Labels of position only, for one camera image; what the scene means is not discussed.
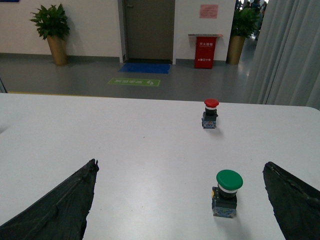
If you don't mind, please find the right potted plant gold vase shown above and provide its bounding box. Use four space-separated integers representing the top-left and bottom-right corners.
226 8 259 65

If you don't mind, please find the left potted plant gold vase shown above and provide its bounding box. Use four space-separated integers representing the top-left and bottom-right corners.
30 4 70 66

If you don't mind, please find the blue floor mat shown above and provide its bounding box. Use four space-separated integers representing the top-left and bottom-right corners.
118 63 171 74

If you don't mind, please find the pink wall notice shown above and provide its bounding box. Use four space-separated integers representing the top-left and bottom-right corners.
199 4 219 19

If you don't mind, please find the green floor sign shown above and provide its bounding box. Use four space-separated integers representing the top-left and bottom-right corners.
108 77 161 87

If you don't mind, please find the red mushroom push button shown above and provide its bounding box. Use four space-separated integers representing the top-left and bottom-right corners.
201 98 220 129

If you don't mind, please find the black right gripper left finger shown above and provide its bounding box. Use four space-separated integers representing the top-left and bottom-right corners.
0 159 99 240

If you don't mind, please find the green mushroom push button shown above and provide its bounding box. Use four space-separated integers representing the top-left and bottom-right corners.
211 169 244 219

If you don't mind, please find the grey door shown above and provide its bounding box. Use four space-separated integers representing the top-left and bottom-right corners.
123 0 175 61

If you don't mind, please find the potted plant gold vase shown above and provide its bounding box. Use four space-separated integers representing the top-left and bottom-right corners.
226 8 259 65
30 4 70 66

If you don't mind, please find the red fire extinguisher box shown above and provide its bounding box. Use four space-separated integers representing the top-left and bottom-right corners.
188 33 223 69

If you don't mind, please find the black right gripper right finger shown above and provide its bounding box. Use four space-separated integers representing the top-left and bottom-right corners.
263 161 320 240

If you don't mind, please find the right grey curtain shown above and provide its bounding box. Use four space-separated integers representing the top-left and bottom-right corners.
245 0 320 110

